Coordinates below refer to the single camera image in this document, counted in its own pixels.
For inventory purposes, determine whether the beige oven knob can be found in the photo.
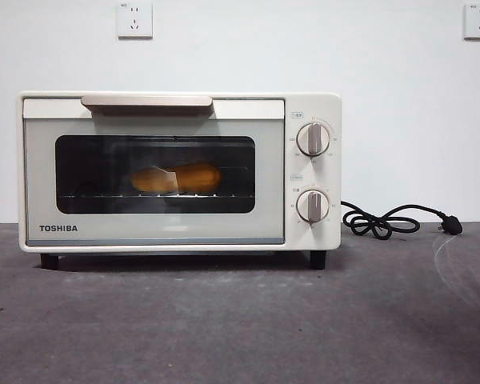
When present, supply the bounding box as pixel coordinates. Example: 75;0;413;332
295;122;331;157
295;190;330;224

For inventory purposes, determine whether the metal wire oven rack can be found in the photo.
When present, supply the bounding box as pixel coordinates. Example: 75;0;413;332
58;193;254;200

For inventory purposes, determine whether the glass oven door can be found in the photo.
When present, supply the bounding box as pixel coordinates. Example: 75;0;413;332
22;94;286;246

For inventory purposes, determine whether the black oven power cable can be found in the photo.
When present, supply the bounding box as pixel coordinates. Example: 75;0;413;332
339;199;464;241

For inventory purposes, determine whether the white Toshiba toaster oven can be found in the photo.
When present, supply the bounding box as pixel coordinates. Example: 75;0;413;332
17;90;343;270

